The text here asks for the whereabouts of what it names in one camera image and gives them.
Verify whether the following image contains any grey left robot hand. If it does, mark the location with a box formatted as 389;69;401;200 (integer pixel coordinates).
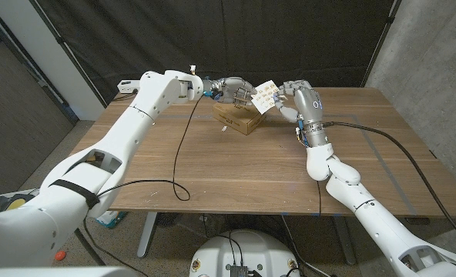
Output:
203;76;258;105

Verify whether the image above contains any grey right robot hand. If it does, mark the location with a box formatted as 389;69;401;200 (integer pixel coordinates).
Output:
273;79;330;149

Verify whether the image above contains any white postage stamp sheet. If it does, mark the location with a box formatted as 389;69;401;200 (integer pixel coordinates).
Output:
250;79;281;115

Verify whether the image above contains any brown cardboard box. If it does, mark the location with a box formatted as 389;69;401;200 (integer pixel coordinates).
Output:
211;102;267;136

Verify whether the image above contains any white power outlet box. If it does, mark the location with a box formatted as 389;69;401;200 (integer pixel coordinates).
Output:
116;79;142;95

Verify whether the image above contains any black backdrop curtain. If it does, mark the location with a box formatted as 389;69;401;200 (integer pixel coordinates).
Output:
35;0;397;103

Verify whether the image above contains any black backdrop stand pole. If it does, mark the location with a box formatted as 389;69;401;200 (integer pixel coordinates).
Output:
360;0;402;88
29;0;109;108

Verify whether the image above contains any grey table leg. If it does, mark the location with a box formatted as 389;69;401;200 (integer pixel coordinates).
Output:
331;215;357;265

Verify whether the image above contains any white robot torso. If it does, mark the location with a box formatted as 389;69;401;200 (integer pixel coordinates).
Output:
188;229;300;277

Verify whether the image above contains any white table leg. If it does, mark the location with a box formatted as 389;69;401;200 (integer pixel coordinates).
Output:
137;212;158;258

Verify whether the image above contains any teal and white packet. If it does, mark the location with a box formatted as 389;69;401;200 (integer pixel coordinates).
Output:
96;210;129;230

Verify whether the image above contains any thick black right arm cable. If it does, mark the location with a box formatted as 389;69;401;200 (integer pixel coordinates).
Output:
322;121;456;255

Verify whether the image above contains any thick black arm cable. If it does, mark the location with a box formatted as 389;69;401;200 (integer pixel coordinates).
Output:
82;217;150;277
322;121;456;255

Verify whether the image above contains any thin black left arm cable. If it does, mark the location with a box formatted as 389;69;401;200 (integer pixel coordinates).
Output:
96;94;206;202

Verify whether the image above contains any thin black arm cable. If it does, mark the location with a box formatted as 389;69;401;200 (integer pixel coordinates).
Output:
316;179;323;217
96;94;206;202

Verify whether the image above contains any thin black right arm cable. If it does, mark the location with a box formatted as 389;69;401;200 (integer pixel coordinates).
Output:
316;179;323;217

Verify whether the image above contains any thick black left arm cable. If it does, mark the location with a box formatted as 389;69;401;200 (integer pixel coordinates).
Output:
82;217;150;277

